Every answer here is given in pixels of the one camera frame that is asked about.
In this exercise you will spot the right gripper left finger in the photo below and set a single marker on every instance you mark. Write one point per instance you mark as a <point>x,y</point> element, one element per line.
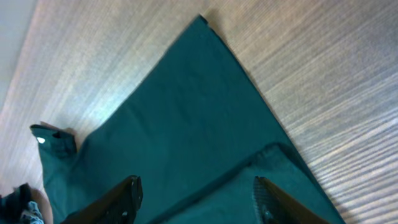
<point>119,205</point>

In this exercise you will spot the stack of folded black clothes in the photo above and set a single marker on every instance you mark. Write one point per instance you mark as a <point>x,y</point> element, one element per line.
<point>15,203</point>

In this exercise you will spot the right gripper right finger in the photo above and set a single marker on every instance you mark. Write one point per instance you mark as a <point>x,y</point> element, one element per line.
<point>275,206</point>

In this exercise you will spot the light grey folded garment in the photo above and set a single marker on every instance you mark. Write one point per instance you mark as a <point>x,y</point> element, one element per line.
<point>31,214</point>

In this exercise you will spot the black t-shirt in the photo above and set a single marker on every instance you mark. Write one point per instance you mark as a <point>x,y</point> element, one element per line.
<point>197,133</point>

